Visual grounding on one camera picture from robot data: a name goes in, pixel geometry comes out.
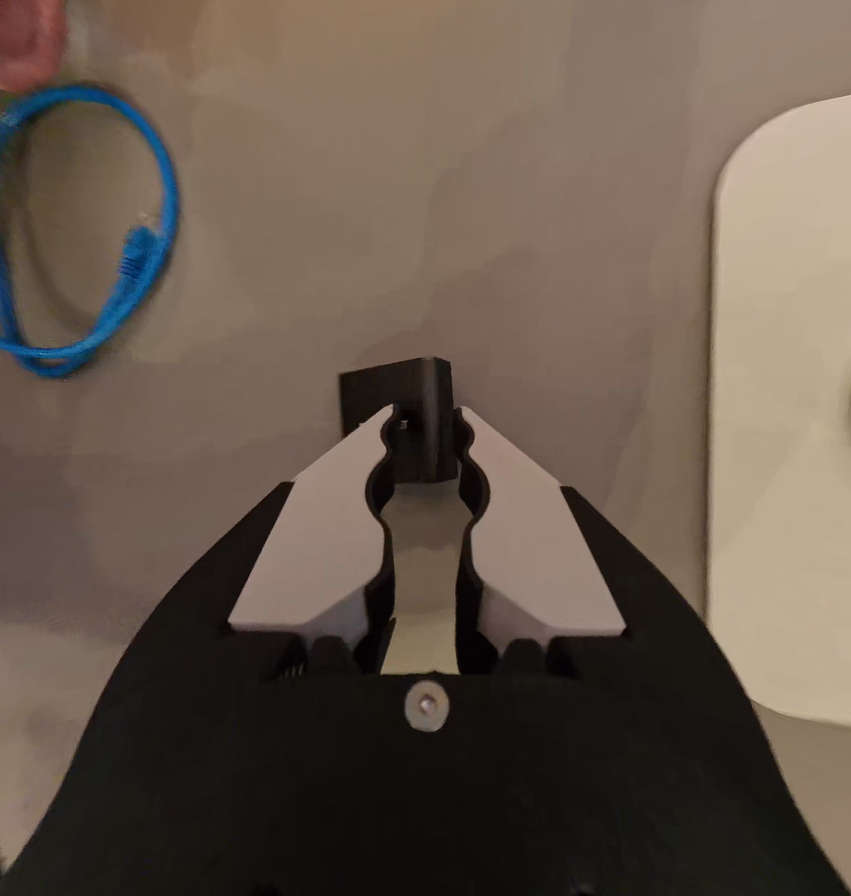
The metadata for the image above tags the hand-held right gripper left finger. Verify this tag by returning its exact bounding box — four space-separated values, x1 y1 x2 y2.
228 403 398 674

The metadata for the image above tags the person's left hand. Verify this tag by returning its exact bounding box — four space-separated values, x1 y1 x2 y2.
0 0 71 94

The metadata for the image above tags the blue ethernet cable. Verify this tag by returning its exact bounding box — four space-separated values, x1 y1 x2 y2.
0 84 181 380

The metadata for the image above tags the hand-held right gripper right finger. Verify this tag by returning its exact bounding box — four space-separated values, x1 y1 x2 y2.
455 406 627 674

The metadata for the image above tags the black ethernet port block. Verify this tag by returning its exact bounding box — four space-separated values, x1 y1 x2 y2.
339 357 461 485

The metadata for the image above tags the white stand with wooden board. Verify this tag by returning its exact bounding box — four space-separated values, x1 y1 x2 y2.
705 91 851 729

